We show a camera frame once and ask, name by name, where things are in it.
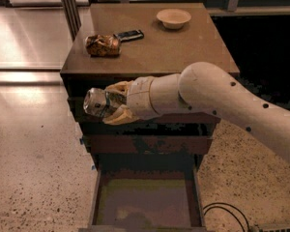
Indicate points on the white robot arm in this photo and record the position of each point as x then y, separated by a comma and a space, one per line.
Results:
204, 87

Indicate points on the cabinet drawer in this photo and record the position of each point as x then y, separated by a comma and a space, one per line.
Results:
146, 144
76, 108

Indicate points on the brown drawer cabinet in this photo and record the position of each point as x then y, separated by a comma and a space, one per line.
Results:
160, 52

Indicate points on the green 7up can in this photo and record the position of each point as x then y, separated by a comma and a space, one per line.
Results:
101, 103

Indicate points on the white bowl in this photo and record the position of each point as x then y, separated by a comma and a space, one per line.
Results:
173, 19

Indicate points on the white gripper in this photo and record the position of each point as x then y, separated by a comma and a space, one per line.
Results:
139, 97

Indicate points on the top cabinet drawer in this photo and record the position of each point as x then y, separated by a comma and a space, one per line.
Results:
76, 108

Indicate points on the middle cabinet drawer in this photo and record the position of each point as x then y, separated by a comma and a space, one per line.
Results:
146, 144

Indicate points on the brown snack bag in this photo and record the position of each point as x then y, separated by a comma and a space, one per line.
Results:
100, 45

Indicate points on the open bottom drawer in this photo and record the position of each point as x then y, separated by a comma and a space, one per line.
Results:
146, 201

